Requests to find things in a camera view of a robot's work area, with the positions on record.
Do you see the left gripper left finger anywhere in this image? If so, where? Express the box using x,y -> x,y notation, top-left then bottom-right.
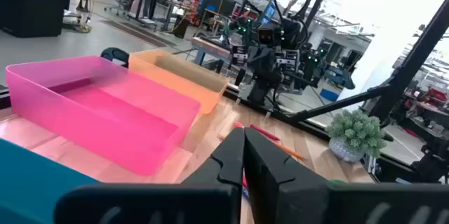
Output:
54,127 -> 246,224

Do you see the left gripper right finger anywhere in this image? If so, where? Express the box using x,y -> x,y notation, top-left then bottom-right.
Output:
244,127 -> 449,224

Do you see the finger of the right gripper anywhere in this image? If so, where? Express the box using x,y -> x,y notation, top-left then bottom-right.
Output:
262,46 -> 280,79
247,46 -> 264,79

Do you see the plain orange pencil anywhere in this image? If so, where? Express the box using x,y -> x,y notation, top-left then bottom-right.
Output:
274,140 -> 307,162

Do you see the red pencil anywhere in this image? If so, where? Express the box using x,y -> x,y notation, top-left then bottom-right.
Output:
232,121 -> 281,142

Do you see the blue-legged workbench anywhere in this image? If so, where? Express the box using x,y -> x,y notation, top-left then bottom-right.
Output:
191,36 -> 234,74

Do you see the blue lit screen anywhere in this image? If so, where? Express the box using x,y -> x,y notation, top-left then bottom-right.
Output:
261,1 -> 278,25

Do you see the blue floor box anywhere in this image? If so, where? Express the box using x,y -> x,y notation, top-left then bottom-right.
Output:
319,88 -> 340,103

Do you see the orange translucent plastic bin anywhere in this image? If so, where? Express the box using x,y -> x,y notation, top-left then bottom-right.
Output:
128,50 -> 231,115

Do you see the small potted green plant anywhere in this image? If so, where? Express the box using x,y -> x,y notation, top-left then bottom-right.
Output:
326,109 -> 389,164

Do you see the dark floor mat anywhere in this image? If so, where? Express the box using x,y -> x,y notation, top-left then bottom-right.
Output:
100,19 -> 176,48

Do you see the pink translucent plastic bin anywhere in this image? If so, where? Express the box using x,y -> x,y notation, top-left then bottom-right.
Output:
6,55 -> 201,176

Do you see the blue plastic bin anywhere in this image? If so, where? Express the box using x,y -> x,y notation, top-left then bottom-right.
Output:
0,138 -> 99,224

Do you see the black cabinet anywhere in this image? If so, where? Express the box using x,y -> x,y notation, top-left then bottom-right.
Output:
0,0 -> 67,39

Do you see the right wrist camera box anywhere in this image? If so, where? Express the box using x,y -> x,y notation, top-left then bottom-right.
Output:
257,27 -> 280,46

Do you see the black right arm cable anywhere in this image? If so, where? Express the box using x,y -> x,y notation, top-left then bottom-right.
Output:
273,0 -> 311,48

